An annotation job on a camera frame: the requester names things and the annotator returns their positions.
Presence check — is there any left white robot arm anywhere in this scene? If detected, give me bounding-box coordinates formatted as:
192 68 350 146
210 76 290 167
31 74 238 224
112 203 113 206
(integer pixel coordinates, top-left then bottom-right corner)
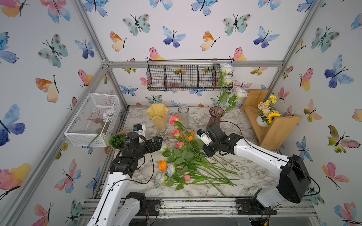
87 132 163 226

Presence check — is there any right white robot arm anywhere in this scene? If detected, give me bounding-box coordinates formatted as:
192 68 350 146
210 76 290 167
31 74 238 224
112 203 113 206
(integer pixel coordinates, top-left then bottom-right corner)
197 124 312 213

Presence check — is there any green succulent in pink pot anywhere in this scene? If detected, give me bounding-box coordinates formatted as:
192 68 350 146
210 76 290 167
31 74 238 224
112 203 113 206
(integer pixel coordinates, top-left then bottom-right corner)
109 131 129 152

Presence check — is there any orange rose lower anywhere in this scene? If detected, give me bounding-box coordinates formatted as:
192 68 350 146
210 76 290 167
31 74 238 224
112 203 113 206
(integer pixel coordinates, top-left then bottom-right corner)
159 161 168 172

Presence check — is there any purple ribbed glass vase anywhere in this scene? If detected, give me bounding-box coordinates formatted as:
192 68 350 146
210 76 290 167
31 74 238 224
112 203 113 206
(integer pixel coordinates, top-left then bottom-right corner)
206 106 225 129

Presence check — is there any pink rose pile top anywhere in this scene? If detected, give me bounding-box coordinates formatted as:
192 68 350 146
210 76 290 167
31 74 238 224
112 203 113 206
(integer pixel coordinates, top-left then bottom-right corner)
172 130 183 138

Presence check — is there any yellow wavy glass vase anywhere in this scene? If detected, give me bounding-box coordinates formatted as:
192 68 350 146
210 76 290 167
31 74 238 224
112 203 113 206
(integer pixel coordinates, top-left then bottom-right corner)
146 104 170 131

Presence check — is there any pink rose lower small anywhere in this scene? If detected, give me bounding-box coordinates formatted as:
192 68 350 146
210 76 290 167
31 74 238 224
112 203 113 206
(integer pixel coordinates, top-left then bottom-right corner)
183 174 191 182

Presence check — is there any clear ribbed glass vase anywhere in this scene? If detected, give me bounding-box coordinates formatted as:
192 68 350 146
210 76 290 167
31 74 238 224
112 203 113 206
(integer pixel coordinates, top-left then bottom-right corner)
178 105 189 130

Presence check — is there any wooden corner shelf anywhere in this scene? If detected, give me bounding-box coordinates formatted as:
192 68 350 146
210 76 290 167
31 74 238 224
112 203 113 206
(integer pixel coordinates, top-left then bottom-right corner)
242 89 302 150

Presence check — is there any sunflower bouquet in white vase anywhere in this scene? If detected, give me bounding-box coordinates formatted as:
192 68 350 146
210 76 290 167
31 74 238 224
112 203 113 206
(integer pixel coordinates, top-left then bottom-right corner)
256 95 281 127

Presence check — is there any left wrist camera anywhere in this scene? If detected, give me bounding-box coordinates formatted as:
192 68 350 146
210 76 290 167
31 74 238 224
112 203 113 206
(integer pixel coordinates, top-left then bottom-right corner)
133 124 146 143

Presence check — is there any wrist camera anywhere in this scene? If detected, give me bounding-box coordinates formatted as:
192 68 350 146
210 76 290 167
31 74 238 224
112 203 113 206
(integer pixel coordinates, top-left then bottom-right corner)
133 124 146 143
197 129 212 146

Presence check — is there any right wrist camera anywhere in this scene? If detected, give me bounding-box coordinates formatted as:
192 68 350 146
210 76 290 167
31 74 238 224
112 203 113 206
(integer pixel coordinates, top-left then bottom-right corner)
197 129 212 146

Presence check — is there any white mesh wall basket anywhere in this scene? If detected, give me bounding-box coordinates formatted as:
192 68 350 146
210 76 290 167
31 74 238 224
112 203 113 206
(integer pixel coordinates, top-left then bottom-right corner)
64 93 121 147

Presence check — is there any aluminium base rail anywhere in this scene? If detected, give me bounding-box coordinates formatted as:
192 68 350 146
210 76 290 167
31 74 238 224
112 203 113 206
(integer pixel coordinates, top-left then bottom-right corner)
81 197 317 218

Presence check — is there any black wire wall basket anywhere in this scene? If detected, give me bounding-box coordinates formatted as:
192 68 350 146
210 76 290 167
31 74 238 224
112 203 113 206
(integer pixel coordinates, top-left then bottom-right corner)
142 58 232 92

